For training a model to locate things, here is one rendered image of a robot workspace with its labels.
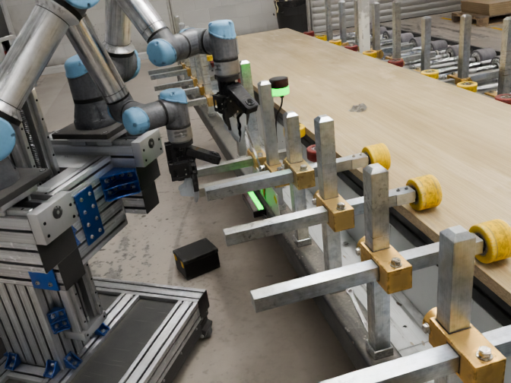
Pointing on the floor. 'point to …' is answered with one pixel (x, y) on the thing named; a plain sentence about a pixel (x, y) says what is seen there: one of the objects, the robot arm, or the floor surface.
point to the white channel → (363, 25)
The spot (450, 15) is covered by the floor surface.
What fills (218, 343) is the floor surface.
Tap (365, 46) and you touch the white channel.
